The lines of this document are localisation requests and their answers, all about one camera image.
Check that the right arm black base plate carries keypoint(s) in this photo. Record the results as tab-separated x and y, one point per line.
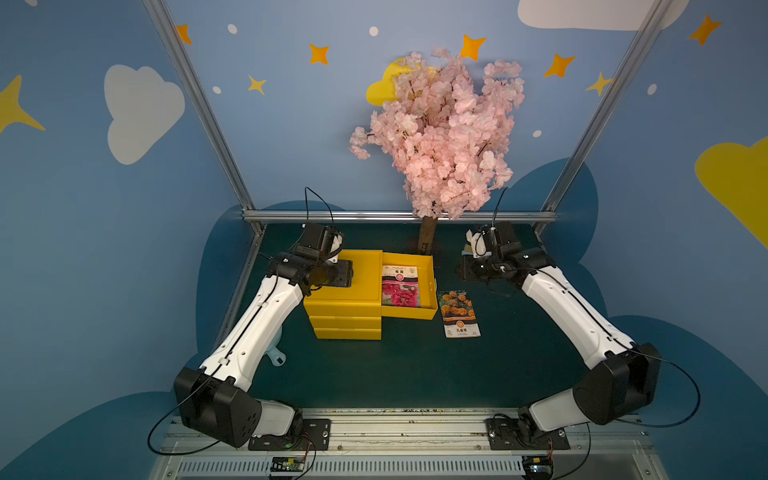
507	433

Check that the right green circuit board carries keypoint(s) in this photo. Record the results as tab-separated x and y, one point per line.
537	468

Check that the left aluminium frame post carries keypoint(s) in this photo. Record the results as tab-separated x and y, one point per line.
162	19

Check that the dark metal tree base plate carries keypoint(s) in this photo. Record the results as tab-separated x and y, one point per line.
419	246

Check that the yellow plastic drawer cabinet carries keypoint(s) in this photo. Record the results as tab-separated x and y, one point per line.
354	312

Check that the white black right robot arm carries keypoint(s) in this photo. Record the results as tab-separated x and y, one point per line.
622	375

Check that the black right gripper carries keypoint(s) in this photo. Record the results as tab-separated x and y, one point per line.
471	268

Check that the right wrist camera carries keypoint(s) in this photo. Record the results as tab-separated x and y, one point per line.
498	240

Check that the front aluminium mounting rail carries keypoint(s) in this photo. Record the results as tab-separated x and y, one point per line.
399	443

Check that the orange marigold seed bag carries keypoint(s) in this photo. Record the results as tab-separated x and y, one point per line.
458	315

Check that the light blue dustpan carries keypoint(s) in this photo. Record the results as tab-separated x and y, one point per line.
275	355

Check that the left green circuit board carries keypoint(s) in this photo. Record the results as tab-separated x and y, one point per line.
291	466

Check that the yellow top drawer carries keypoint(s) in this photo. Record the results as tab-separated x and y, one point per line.
427	286

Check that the horizontal aluminium frame rail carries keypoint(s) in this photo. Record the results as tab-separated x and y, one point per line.
289	216

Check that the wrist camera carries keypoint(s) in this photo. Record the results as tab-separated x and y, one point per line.
498	240
319	243

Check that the pink blossom artificial tree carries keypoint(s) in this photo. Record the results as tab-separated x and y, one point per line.
448	138

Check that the pink flower seed bag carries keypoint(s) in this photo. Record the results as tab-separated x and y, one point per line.
400	286

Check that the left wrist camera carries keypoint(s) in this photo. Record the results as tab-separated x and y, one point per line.
319	243

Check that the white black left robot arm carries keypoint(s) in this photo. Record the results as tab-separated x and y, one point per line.
214	398

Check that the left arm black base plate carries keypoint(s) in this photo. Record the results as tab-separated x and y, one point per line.
312	434

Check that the green circuit board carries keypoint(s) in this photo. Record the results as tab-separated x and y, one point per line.
537	468
291	466

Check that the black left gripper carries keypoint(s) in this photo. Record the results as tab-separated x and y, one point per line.
339	273

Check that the aluminium frame post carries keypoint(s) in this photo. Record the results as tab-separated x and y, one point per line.
162	19
631	62

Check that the right aluminium frame post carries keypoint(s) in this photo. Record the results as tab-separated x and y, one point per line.
631	62

